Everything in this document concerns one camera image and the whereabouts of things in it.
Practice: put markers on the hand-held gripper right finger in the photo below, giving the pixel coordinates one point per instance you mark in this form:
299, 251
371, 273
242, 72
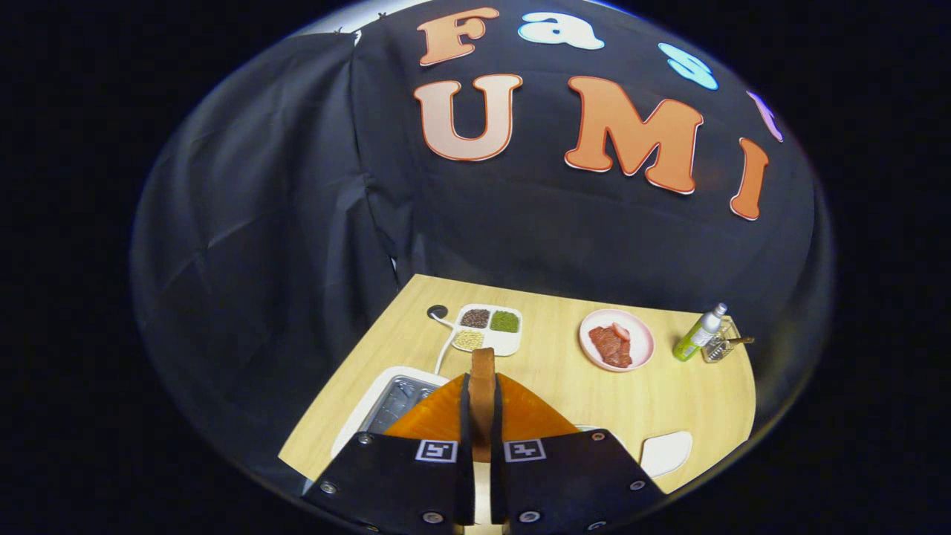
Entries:
499, 416

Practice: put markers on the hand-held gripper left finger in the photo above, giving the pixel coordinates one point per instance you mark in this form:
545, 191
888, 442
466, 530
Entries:
465, 416

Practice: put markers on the toasted bread slice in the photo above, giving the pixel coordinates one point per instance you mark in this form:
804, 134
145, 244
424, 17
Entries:
483, 394

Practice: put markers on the white toaster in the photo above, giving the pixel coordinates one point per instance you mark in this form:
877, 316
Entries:
397, 397

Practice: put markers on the white divided dish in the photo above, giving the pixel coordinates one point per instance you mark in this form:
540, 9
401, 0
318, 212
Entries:
505, 342

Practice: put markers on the beige grains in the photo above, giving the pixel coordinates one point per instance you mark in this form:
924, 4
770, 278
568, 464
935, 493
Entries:
469, 340

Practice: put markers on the green grains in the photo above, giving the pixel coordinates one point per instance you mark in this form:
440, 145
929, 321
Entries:
504, 321

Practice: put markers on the dark brown grains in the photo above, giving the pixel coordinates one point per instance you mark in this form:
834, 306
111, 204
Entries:
475, 319

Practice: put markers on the dark round table grommet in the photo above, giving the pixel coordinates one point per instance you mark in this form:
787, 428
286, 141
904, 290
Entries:
437, 312

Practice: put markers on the brown meat piece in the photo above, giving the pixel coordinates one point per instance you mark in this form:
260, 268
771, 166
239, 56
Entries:
602, 342
622, 355

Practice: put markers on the red sausage slice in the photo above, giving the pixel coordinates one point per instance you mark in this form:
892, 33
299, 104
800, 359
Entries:
620, 331

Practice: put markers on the pink plate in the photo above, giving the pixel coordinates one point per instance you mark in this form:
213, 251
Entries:
643, 345

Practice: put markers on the white rounded square plate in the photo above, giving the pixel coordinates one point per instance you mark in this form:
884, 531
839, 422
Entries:
669, 453

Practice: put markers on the silver bottle with green label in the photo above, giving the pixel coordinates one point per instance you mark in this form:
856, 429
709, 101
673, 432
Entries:
695, 342

